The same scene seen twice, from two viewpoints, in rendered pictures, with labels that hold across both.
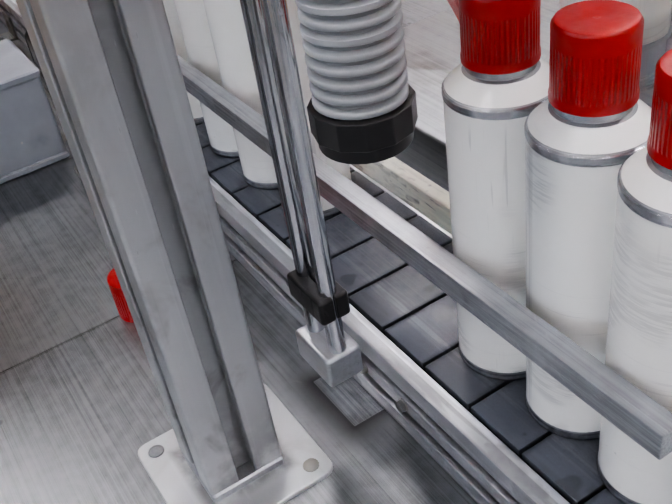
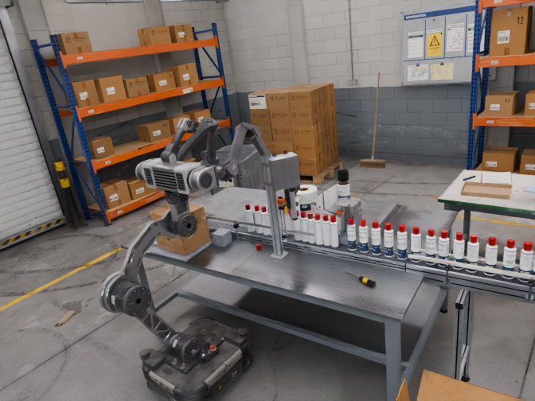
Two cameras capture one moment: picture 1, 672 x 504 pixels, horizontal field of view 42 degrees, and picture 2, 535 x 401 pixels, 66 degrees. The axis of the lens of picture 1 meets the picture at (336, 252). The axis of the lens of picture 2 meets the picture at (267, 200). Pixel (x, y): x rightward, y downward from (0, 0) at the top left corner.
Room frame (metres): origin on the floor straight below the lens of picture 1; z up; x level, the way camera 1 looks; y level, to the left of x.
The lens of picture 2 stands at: (-1.75, 1.16, 2.11)
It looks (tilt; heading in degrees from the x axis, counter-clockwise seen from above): 21 degrees down; 333
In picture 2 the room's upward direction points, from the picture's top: 8 degrees counter-clockwise
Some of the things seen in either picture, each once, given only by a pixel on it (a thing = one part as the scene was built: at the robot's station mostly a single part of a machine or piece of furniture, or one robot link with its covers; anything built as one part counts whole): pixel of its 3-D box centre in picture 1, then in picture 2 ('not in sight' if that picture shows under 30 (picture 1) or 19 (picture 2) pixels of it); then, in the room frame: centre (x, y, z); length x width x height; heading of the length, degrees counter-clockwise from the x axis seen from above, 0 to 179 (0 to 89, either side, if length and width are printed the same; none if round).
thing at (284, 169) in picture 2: not in sight; (283, 171); (0.31, 0.00, 1.38); 0.17 x 0.10 x 0.19; 82
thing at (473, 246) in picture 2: not in sight; (472, 253); (-0.58, -0.55, 0.98); 0.05 x 0.05 x 0.20
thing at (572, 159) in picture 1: (585, 239); (304, 226); (0.30, -0.11, 0.98); 0.05 x 0.05 x 0.20
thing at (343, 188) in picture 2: not in sight; (343, 187); (0.56, -0.64, 1.04); 0.09 x 0.09 x 0.29
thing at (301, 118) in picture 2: not in sight; (294, 132); (3.83, -2.29, 0.70); 1.20 x 0.82 x 1.39; 28
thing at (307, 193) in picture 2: not in sight; (304, 197); (0.78, -0.43, 0.95); 0.20 x 0.20 x 0.14
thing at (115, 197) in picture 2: not in sight; (154, 115); (4.82, -0.37, 1.26); 2.78 x 0.61 x 2.51; 112
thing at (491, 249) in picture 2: not in sight; (490, 256); (-0.65, -0.59, 0.98); 0.05 x 0.05 x 0.20
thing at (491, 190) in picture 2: not in sight; (486, 189); (0.13, -1.70, 0.82); 0.34 x 0.24 x 0.03; 28
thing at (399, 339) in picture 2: not in sight; (290, 278); (0.64, -0.15, 0.40); 2.04 x 1.25 x 0.81; 27
